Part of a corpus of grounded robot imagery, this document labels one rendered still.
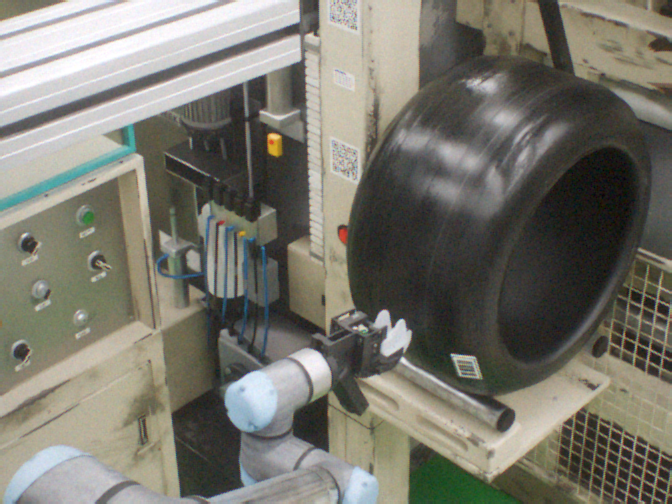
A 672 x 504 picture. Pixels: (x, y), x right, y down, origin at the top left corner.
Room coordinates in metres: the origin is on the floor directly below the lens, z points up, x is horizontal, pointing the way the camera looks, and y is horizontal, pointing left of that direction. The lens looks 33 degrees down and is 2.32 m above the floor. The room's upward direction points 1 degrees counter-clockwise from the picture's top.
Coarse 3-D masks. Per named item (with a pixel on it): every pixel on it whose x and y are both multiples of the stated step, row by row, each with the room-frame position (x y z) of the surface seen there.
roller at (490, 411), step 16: (400, 368) 1.76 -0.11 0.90; (416, 368) 1.75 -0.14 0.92; (432, 384) 1.71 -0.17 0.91; (448, 384) 1.70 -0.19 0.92; (448, 400) 1.69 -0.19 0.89; (464, 400) 1.66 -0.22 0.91; (480, 400) 1.65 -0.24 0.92; (496, 400) 1.65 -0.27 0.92; (480, 416) 1.64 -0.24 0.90; (496, 416) 1.62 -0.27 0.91; (512, 416) 1.63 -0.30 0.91
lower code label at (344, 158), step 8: (336, 144) 1.98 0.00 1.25; (344, 144) 1.97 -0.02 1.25; (336, 152) 1.98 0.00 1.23; (344, 152) 1.97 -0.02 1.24; (352, 152) 1.95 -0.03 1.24; (336, 160) 1.98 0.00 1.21; (344, 160) 1.97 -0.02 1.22; (352, 160) 1.95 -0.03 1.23; (336, 168) 1.98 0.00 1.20; (344, 168) 1.97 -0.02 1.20; (352, 168) 1.95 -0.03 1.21; (344, 176) 1.97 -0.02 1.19; (352, 176) 1.95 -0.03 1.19
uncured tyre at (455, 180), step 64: (512, 64) 1.88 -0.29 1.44; (448, 128) 1.73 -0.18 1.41; (512, 128) 1.69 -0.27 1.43; (576, 128) 1.71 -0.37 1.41; (640, 128) 1.87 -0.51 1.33; (384, 192) 1.69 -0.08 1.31; (448, 192) 1.63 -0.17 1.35; (512, 192) 1.61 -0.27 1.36; (576, 192) 2.02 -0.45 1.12; (640, 192) 1.85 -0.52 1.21; (384, 256) 1.64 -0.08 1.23; (448, 256) 1.57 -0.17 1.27; (512, 256) 1.59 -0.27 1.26; (576, 256) 1.95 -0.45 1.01; (448, 320) 1.55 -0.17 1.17; (512, 320) 1.88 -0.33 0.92; (576, 320) 1.84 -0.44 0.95; (512, 384) 1.62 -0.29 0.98
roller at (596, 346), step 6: (594, 336) 1.83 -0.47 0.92; (600, 336) 1.83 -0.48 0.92; (588, 342) 1.82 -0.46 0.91; (594, 342) 1.82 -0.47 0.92; (600, 342) 1.81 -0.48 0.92; (606, 342) 1.83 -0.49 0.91; (582, 348) 1.82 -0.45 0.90; (588, 348) 1.82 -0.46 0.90; (594, 348) 1.81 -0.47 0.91; (600, 348) 1.81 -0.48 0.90; (606, 348) 1.83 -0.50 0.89; (588, 354) 1.82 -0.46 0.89; (594, 354) 1.81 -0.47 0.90; (600, 354) 1.82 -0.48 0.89
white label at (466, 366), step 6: (456, 360) 1.56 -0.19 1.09; (462, 360) 1.55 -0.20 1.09; (468, 360) 1.55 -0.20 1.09; (474, 360) 1.54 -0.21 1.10; (456, 366) 1.56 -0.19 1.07; (462, 366) 1.56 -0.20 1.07; (468, 366) 1.55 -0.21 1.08; (474, 366) 1.55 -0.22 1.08; (462, 372) 1.56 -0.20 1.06; (468, 372) 1.56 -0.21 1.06; (474, 372) 1.55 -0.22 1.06; (474, 378) 1.56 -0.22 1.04; (480, 378) 1.56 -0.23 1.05
